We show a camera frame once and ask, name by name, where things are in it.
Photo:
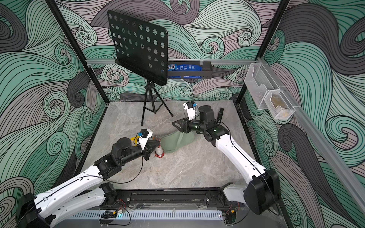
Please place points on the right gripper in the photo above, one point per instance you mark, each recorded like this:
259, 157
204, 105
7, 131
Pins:
187, 124

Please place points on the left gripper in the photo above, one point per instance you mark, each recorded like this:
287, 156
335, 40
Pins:
147, 151

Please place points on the red white plush keychain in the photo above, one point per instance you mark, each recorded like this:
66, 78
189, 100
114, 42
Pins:
159, 153

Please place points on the green fabric bag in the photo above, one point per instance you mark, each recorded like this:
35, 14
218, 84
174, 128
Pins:
175, 141

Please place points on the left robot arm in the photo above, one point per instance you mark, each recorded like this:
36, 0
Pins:
91, 188

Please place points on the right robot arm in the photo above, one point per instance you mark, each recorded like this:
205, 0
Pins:
263, 188

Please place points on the black stapler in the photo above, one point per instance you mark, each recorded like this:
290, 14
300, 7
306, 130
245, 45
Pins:
220, 115

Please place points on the blue snack package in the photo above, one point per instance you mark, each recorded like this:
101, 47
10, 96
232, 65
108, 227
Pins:
184, 67

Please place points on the black perforated music stand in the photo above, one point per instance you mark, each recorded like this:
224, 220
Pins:
142, 48

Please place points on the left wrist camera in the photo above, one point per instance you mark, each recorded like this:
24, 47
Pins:
144, 135

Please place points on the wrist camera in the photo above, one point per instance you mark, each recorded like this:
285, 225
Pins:
191, 109
144, 135

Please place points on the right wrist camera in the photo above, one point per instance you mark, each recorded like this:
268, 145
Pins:
191, 109

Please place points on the yellow plastic triangle frame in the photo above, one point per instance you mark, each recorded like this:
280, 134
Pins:
135, 139

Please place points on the black wall tray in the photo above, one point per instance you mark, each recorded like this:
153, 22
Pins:
206, 73

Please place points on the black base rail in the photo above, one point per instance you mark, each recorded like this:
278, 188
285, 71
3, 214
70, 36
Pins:
210, 197

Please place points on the white perforated cable duct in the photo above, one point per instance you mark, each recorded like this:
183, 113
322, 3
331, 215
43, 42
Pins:
154, 215

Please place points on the large clear wall bin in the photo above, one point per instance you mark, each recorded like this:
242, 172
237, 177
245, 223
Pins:
258, 81

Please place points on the small clear wall bin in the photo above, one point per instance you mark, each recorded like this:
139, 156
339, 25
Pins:
278, 105

